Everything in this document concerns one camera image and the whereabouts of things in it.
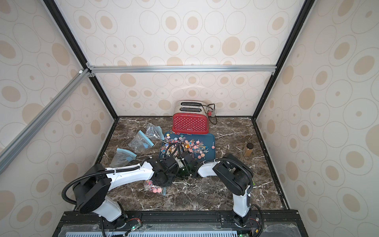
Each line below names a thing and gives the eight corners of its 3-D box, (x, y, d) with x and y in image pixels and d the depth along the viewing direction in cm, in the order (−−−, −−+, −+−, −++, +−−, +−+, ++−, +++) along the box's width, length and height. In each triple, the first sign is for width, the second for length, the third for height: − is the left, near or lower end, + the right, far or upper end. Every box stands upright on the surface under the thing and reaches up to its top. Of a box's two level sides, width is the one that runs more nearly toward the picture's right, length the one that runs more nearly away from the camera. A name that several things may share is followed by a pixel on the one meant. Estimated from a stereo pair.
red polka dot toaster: (174, 135, 111) (171, 118, 96) (176, 117, 123) (173, 99, 109) (206, 135, 111) (208, 118, 97) (205, 117, 123) (206, 100, 109)
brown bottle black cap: (243, 156, 99) (247, 149, 92) (243, 149, 102) (247, 141, 95) (248, 157, 98) (253, 150, 91) (249, 150, 102) (253, 143, 95)
